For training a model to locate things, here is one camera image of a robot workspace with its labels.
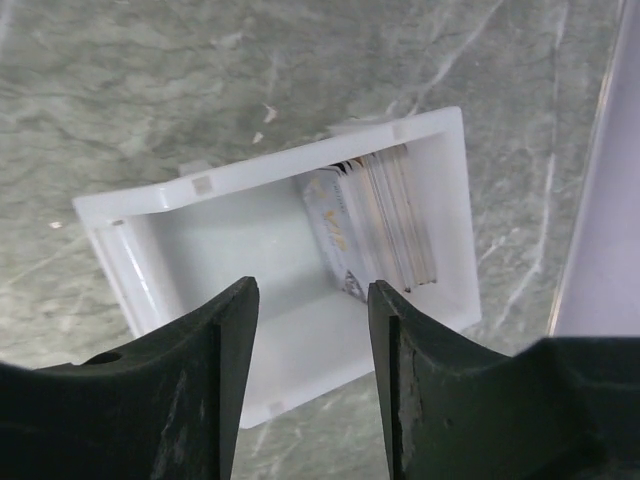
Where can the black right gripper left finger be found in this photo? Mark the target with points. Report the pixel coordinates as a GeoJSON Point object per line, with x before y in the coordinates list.
{"type": "Point", "coordinates": [166, 405]}

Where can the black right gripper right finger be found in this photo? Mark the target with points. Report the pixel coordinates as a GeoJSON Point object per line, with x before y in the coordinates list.
{"type": "Point", "coordinates": [565, 408]}

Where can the white VIP credit card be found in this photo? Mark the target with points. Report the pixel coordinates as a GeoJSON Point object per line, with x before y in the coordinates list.
{"type": "Point", "coordinates": [333, 229]}

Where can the white plastic card tray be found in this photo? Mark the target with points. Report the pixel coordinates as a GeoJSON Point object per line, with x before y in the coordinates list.
{"type": "Point", "coordinates": [168, 248]}

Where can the stack of cards in tray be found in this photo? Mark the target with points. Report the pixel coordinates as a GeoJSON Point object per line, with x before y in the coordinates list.
{"type": "Point", "coordinates": [389, 224]}

